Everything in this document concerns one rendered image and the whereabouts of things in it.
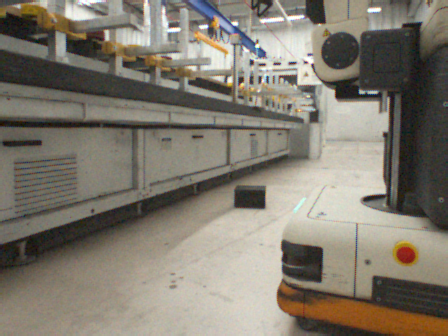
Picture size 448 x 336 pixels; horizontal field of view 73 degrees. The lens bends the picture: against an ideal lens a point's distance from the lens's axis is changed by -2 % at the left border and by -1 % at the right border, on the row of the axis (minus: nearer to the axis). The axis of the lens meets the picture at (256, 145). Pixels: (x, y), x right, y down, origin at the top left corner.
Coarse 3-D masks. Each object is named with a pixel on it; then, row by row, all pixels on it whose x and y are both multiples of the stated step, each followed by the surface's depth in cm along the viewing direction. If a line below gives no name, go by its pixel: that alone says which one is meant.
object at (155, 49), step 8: (128, 48) 121; (136, 48) 119; (144, 48) 118; (152, 48) 117; (160, 48) 116; (168, 48) 115; (176, 48) 114; (88, 56) 127; (96, 56) 126; (104, 56) 125
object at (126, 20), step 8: (112, 16) 92; (120, 16) 91; (128, 16) 90; (136, 16) 92; (72, 24) 97; (80, 24) 96; (88, 24) 95; (96, 24) 94; (104, 24) 93; (112, 24) 92; (120, 24) 91; (128, 24) 91; (136, 24) 92; (32, 32) 102; (40, 32) 102; (80, 32) 99
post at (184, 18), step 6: (180, 12) 164; (186, 12) 164; (180, 18) 164; (186, 18) 164; (180, 24) 164; (186, 24) 165; (180, 30) 165; (186, 30) 165; (180, 36) 165; (186, 36) 165; (180, 42) 165; (186, 42) 165; (186, 48) 166; (180, 54) 165; (186, 54) 166; (186, 66) 166; (180, 78) 166; (186, 78) 167; (180, 84) 166; (186, 84) 167
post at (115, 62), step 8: (112, 0) 117; (120, 0) 119; (112, 8) 117; (120, 8) 119; (112, 32) 118; (120, 32) 119; (112, 40) 118; (120, 40) 120; (112, 56) 118; (112, 64) 118; (120, 64) 120
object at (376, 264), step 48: (336, 192) 109; (384, 192) 110; (288, 240) 73; (336, 240) 69; (384, 240) 67; (432, 240) 64; (288, 288) 74; (336, 288) 69; (384, 288) 66; (432, 288) 63
